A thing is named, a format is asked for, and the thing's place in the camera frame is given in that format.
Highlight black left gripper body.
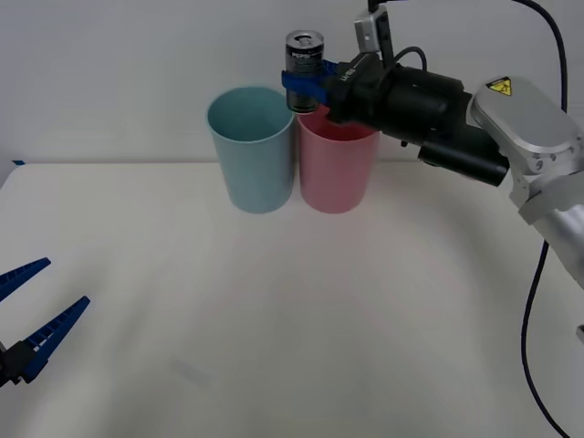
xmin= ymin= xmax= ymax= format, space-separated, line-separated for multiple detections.
xmin=0 ymin=341 xmax=12 ymax=388

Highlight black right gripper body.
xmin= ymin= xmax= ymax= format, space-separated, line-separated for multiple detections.
xmin=325 ymin=53 xmax=390 ymax=127

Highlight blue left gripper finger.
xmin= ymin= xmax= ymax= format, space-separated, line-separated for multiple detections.
xmin=8 ymin=296 xmax=91 ymax=384
xmin=0 ymin=257 xmax=52 ymax=303

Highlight black and silver drink can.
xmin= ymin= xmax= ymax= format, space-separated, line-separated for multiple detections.
xmin=283 ymin=30 xmax=327 ymax=115

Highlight pink plastic bin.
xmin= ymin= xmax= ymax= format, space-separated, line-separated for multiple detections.
xmin=295 ymin=103 xmax=381 ymax=215

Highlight pale blue plastic bin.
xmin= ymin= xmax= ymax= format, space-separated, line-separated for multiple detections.
xmin=205 ymin=86 xmax=295 ymax=215

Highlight dark cable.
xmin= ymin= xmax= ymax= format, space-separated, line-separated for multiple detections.
xmin=515 ymin=0 xmax=577 ymax=438

